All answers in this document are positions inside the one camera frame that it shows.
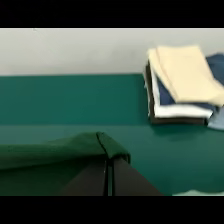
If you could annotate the light blue garment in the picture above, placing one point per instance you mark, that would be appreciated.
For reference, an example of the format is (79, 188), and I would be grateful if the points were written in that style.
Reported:
(217, 120)

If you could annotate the dark green garment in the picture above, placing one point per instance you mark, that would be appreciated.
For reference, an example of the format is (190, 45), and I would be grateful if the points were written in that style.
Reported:
(50, 150)

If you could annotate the white garment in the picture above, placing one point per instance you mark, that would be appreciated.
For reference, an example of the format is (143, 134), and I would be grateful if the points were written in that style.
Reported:
(176, 110)

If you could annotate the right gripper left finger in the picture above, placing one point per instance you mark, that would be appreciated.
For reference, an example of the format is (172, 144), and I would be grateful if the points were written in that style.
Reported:
(90, 181)

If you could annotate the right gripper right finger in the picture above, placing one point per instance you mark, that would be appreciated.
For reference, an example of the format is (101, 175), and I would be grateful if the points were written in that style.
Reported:
(130, 183)

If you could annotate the dark brown garment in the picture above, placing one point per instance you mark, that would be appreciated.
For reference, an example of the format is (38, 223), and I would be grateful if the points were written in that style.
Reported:
(173, 120)

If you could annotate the dark blue garment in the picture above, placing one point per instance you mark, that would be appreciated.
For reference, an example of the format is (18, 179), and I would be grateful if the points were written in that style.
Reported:
(166, 95)

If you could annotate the cream garment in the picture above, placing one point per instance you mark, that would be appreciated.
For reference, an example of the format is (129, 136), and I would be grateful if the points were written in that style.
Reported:
(186, 73)

